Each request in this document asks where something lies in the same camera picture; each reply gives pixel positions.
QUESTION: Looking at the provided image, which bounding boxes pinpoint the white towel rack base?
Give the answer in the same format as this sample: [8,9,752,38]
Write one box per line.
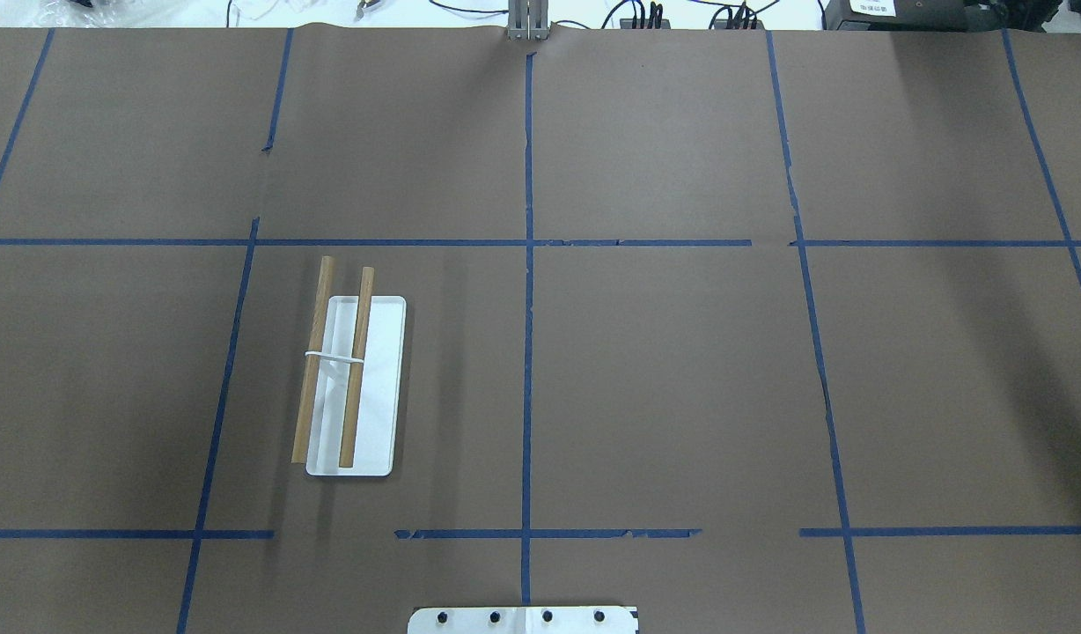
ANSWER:
[305,294,408,477]

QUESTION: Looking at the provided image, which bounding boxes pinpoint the right wooden rack bar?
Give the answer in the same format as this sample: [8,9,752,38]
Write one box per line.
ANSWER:
[338,266,375,468]

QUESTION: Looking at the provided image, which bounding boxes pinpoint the wooden rack bar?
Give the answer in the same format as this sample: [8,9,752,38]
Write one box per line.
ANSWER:
[290,255,335,464]
[338,266,375,468]

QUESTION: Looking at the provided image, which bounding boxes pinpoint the left wooden rack bar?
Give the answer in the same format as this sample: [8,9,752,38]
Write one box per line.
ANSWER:
[290,255,335,464]

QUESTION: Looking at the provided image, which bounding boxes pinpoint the black power strip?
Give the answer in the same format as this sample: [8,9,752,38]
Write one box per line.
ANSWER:
[609,1,671,31]

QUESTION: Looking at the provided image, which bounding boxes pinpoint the black box with label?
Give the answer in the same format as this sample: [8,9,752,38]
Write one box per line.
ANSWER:
[824,0,1035,34]

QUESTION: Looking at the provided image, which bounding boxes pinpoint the grey aluminium frame post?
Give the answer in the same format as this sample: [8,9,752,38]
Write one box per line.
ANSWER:
[507,0,551,41]

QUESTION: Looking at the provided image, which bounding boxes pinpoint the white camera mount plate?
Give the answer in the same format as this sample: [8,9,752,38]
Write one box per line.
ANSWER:
[408,605,641,633]

